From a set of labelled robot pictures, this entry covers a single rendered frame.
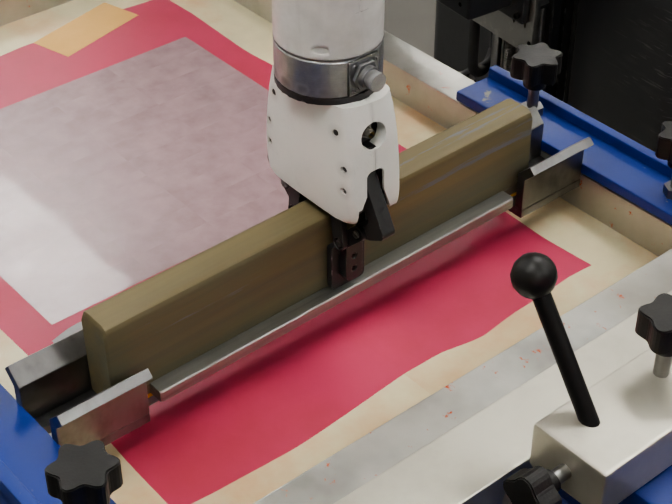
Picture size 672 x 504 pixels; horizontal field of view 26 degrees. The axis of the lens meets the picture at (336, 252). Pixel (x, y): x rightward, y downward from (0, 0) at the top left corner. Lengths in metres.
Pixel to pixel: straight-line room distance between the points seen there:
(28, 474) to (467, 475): 0.28
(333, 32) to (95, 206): 0.38
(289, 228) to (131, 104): 0.39
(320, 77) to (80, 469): 0.30
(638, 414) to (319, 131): 0.29
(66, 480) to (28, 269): 0.36
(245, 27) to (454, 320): 0.50
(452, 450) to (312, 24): 0.28
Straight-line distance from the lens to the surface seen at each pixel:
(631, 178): 1.22
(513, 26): 2.08
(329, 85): 0.97
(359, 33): 0.96
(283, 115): 1.03
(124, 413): 1.00
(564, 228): 1.24
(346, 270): 1.07
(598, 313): 1.10
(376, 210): 1.02
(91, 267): 1.19
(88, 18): 1.55
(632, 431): 0.88
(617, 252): 1.22
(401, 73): 1.37
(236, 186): 1.27
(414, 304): 1.14
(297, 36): 0.96
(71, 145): 1.34
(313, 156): 1.01
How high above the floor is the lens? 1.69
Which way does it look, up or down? 38 degrees down
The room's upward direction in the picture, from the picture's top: straight up
